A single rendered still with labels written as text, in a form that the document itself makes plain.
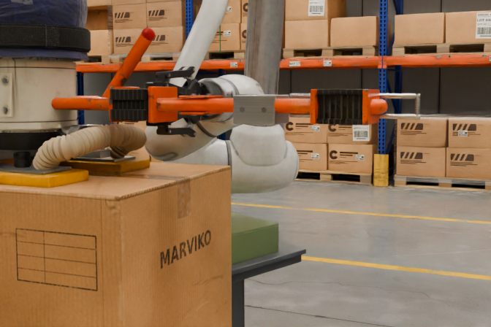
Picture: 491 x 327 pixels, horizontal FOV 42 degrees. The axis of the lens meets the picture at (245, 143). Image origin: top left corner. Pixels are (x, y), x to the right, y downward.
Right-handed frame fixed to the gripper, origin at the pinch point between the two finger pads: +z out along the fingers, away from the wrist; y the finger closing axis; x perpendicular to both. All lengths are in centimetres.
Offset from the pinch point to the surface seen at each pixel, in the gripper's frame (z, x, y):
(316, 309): -238, 53, 122
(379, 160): -693, 129, 94
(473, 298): -292, -24, 122
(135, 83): -827, 583, -1
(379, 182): -693, 128, 122
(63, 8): 2.7, 15.2, -16.5
